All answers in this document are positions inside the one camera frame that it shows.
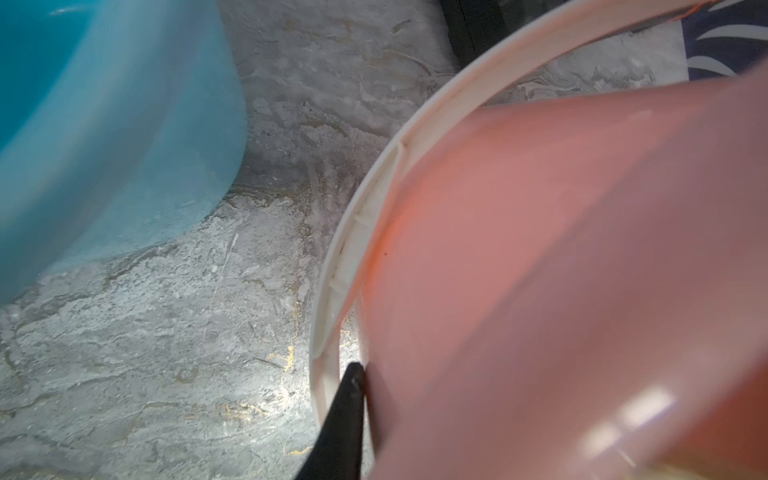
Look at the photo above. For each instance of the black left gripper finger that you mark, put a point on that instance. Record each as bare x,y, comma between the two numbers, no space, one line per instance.
338,451

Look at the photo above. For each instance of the black plastic tool case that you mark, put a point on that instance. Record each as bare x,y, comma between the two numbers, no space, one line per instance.
475,26

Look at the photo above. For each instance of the teal plastic bucket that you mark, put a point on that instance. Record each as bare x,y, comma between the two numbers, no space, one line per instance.
123,124

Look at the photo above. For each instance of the pink plastic bucket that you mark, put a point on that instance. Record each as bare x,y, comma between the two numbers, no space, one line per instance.
565,289

